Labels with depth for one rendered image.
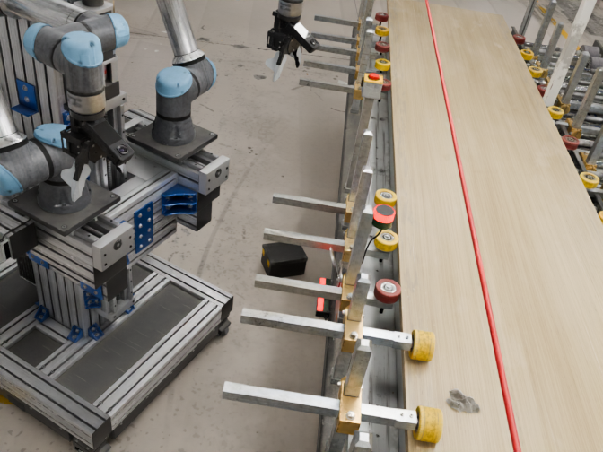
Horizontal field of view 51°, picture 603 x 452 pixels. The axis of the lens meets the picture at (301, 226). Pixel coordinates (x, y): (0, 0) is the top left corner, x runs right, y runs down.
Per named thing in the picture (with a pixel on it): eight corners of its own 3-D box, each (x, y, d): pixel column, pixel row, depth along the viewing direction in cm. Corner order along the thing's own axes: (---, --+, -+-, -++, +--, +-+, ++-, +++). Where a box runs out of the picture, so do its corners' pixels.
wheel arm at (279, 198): (271, 204, 236) (272, 195, 234) (273, 199, 239) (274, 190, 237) (385, 223, 237) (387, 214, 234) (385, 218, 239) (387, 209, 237)
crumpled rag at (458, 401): (441, 402, 160) (443, 396, 158) (451, 386, 165) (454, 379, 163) (472, 421, 156) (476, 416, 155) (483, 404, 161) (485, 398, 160)
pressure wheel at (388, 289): (368, 319, 195) (375, 292, 188) (368, 301, 201) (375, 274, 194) (393, 323, 195) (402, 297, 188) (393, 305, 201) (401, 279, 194)
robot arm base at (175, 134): (142, 135, 216) (141, 109, 210) (170, 119, 227) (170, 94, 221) (177, 151, 211) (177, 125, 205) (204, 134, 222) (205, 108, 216)
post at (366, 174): (337, 279, 228) (362, 169, 199) (338, 273, 231) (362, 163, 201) (347, 281, 228) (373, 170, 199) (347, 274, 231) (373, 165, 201)
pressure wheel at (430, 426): (422, 412, 145) (416, 400, 153) (415, 446, 146) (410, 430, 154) (448, 417, 145) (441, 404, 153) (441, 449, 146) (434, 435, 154)
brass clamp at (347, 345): (338, 351, 166) (341, 338, 163) (340, 315, 177) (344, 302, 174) (361, 354, 167) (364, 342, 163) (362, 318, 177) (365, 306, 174)
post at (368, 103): (344, 192, 265) (363, 96, 238) (344, 186, 269) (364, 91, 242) (354, 194, 265) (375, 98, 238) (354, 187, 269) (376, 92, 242)
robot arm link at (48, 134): (92, 170, 179) (89, 129, 171) (52, 189, 170) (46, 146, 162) (65, 154, 184) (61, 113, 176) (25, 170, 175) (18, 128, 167)
